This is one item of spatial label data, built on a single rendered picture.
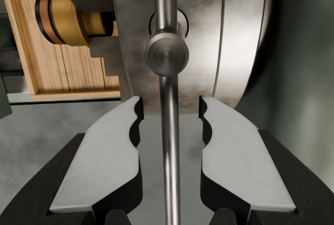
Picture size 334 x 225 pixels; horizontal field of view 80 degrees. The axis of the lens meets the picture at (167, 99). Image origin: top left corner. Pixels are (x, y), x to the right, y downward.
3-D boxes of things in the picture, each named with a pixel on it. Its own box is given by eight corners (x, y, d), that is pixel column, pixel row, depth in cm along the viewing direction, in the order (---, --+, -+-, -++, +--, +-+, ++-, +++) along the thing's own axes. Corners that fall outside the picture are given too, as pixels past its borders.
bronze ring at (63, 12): (91, -27, 26) (21, -22, 26) (102, 48, 28) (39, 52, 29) (112, -10, 35) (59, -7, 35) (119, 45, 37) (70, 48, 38)
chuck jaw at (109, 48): (160, 32, 29) (164, 111, 32) (162, 35, 34) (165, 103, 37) (86, 37, 30) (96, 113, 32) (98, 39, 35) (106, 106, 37)
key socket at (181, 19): (150, 5, 19) (147, 7, 17) (186, 4, 19) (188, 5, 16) (153, 41, 21) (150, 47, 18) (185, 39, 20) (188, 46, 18)
